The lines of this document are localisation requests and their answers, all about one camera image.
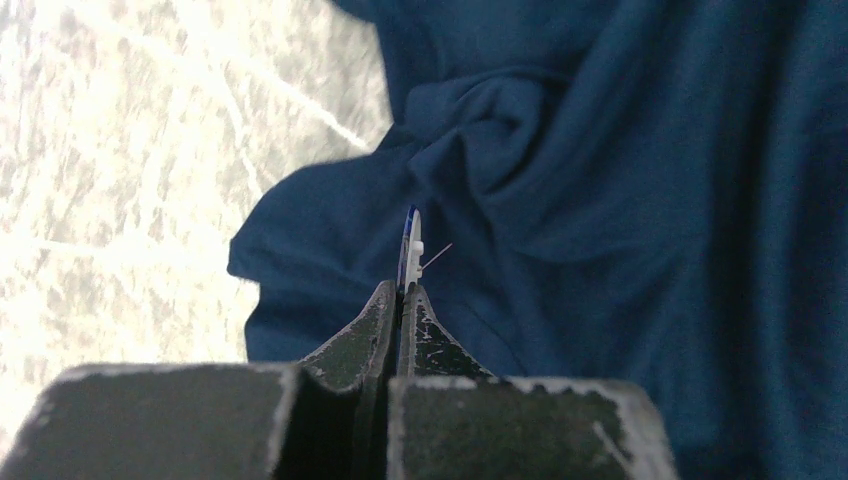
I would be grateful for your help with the navy blue t-shirt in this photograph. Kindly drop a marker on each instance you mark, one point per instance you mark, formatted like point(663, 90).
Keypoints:
point(652, 191)

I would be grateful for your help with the round blue brooch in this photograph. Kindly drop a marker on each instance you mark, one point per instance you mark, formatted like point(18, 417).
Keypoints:
point(410, 269)

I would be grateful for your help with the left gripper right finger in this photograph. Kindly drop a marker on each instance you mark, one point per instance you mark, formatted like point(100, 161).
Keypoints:
point(451, 418)

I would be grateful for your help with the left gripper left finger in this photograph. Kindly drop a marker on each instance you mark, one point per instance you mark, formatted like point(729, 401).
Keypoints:
point(322, 417)

